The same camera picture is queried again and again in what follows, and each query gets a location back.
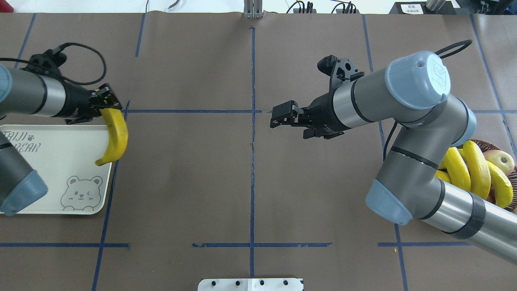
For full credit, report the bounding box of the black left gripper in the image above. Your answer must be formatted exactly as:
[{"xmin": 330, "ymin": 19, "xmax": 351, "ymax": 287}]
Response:
[{"xmin": 63, "ymin": 83, "xmax": 122, "ymax": 124}]

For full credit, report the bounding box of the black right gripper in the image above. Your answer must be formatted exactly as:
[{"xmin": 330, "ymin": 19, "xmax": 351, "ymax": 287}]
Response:
[{"xmin": 270, "ymin": 93, "xmax": 351, "ymax": 139}]

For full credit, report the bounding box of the yellow banana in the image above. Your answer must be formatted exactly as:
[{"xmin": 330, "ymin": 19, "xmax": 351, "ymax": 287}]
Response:
[
  {"xmin": 487, "ymin": 161, "xmax": 514, "ymax": 209},
  {"xmin": 438, "ymin": 147, "xmax": 471, "ymax": 191},
  {"xmin": 95, "ymin": 108, "xmax": 128, "ymax": 166},
  {"xmin": 463, "ymin": 140, "xmax": 491, "ymax": 200}
]

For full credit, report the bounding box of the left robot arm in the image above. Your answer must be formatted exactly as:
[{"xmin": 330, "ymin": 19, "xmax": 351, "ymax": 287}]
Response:
[{"xmin": 1, "ymin": 65, "xmax": 128, "ymax": 216}]

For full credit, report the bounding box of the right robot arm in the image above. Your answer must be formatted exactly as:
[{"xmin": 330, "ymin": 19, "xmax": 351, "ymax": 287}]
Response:
[{"xmin": 270, "ymin": 51, "xmax": 517, "ymax": 264}]

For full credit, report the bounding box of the brown wicker basket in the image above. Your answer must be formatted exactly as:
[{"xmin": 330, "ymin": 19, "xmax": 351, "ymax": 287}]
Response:
[{"xmin": 463, "ymin": 139, "xmax": 516, "ymax": 213}]

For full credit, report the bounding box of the white bear tray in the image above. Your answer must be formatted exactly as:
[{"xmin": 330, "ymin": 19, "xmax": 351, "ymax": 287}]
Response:
[{"xmin": 1, "ymin": 124, "xmax": 111, "ymax": 215}]

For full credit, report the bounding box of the yellow star fruit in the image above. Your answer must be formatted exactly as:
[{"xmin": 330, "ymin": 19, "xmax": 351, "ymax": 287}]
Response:
[{"xmin": 435, "ymin": 170, "xmax": 451, "ymax": 184}]

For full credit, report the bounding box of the pink white peach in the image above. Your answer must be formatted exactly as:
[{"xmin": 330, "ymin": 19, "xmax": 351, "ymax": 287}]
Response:
[{"xmin": 483, "ymin": 150, "xmax": 515, "ymax": 176}]

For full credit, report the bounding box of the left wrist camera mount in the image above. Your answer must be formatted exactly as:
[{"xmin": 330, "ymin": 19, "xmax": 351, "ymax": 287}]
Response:
[{"xmin": 21, "ymin": 49, "xmax": 67, "ymax": 80}]

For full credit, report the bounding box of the black left camera cable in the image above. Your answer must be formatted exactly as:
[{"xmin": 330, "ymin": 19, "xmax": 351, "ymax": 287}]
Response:
[{"xmin": 0, "ymin": 42, "xmax": 107, "ymax": 86}]

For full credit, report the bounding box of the black camera cable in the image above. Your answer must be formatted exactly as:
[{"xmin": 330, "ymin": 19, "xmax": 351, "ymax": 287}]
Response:
[
  {"xmin": 0, "ymin": 42, "xmax": 107, "ymax": 86},
  {"xmin": 383, "ymin": 40, "xmax": 473, "ymax": 162}
]

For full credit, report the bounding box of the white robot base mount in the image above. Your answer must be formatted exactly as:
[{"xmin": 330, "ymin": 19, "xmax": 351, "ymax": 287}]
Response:
[{"xmin": 198, "ymin": 278, "xmax": 305, "ymax": 291}]

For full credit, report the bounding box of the black right camera cable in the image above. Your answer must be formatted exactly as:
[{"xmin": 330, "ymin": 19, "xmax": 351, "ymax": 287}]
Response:
[{"xmin": 383, "ymin": 40, "xmax": 473, "ymax": 162}]

